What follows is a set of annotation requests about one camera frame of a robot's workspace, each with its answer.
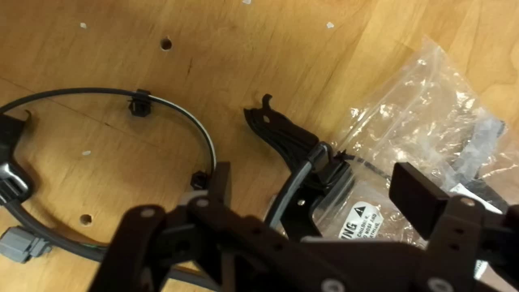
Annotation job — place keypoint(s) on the clear plastic bag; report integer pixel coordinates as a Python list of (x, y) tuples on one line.
[(426, 116)]

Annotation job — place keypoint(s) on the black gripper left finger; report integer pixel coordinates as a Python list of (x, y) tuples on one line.
[(149, 242)]

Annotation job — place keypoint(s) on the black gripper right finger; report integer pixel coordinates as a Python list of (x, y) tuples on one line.
[(459, 232)]

